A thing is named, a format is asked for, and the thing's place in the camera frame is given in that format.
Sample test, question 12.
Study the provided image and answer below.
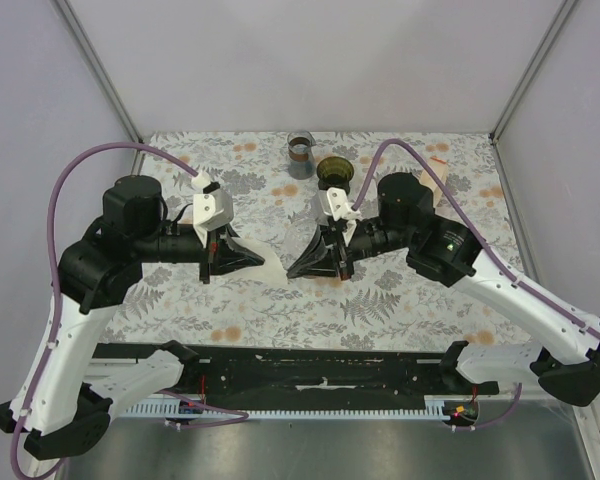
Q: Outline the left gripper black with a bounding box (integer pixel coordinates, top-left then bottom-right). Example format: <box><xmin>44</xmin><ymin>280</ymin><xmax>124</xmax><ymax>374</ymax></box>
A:
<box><xmin>135</xmin><ymin>223</ymin><xmax>265</xmax><ymax>284</ymax></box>

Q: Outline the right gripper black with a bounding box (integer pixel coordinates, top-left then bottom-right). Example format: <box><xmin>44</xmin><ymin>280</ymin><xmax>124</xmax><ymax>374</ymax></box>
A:
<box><xmin>288</xmin><ymin>217</ymin><xmax>413</xmax><ymax>281</ymax></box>

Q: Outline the white paper coffee filter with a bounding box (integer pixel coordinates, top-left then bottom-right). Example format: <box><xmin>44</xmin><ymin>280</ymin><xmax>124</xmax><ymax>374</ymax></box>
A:
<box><xmin>226</xmin><ymin>238</ymin><xmax>288</xmax><ymax>288</ymax></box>

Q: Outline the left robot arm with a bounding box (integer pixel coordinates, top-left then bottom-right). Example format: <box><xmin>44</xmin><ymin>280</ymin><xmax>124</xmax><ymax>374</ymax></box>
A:
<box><xmin>0</xmin><ymin>176</ymin><xmax>265</xmax><ymax>460</ymax></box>

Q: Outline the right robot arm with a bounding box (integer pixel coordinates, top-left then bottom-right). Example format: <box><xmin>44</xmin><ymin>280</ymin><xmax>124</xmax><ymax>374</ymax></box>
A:
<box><xmin>287</xmin><ymin>173</ymin><xmax>600</xmax><ymax>407</ymax></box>

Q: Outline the clear glass dripper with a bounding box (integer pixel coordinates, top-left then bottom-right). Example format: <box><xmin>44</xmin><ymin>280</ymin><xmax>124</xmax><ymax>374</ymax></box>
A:
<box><xmin>283</xmin><ymin>219</ymin><xmax>320</xmax><ymax>273</ymax></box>

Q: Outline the dark olive glass dripper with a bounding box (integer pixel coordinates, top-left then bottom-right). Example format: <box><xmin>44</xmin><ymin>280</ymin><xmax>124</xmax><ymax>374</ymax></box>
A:
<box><xmin>316</xmin><ymin>156</ymin><xmax>354</xmax><ymax>193</ymax></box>

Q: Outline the floral tablecloth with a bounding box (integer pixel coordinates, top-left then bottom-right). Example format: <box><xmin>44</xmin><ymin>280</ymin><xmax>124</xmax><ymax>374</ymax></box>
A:
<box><xmin>101</xmin><ymin>132</ymin><xmax>529</xmax><ymax>352</ymax></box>

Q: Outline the glass carafe with brown band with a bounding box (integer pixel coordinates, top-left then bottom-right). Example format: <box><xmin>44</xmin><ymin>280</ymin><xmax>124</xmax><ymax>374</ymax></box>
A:
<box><xmin>287</xmin><ymin>131</ymin><xmax>316</xmax><ymax>180</ymax></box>

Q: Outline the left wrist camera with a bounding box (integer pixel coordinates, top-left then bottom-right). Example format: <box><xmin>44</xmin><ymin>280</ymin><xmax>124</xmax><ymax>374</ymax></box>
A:
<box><xmin>191</xmin><ymin>171</ymin><xmax>234</xmax><ymax>247</ymax></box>

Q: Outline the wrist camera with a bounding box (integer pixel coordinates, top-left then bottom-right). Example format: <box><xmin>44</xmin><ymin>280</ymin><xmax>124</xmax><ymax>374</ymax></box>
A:
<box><xmin>311</xmin><ymin>187</ymin><xmax>362</xmax><ymax>225</ymax></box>
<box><xmin>191</xmin><ymin>171</ymin><xmax>234</xmax><ymax>247</ymax></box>

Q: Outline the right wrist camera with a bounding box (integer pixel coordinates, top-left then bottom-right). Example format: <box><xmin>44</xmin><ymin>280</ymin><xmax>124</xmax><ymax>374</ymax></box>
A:
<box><xmin>311</xmin><ymin>187</ymin><xmax>362</xmax><ymax>225</ymax></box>

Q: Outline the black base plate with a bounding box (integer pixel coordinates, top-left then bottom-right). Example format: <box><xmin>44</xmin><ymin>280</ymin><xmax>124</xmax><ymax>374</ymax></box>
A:
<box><xmin>89</xmin><ymin>340</ymin><xmax>501</xmax><ymax>409</ymax></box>

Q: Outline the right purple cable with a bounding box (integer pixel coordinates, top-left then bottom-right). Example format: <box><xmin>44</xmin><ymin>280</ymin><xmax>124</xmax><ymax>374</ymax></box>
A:
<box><xmin>352</xmin><ymin>138</ymin><xmax>600</xmax><ymax>432</ymax></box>

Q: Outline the white cable duct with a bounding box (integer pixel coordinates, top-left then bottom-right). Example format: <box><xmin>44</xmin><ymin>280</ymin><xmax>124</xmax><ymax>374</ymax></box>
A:
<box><xmin>114</xmin><ymin>394</ymin><xmax>481</xmax><ymax>419</ymax></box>

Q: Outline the left aluminium frame post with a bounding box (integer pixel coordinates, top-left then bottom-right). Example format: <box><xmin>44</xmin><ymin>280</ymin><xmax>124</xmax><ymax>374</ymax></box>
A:
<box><xmin>54</xmin><ymin>0</ymin><xmax>146</xmax><ymax>146</ymax></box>

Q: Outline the aluminium frame post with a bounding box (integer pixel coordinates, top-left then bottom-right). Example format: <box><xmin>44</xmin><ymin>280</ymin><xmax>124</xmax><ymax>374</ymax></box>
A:
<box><xmin>489</xmin><ymin>0</ymin><xmax>581</xmax><ymax>146</ymax></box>
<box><xmin>54</xmin><ymin>0</ymin><xmax>146</xmax><ymax>146</ymax></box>

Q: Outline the right aluminium frame post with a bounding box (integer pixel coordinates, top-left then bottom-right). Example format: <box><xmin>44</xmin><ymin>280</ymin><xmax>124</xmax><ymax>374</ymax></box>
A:
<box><xmin>489</xmin><ymin>0</ymin><xmax>581</xmax><ymax>146</ymax></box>

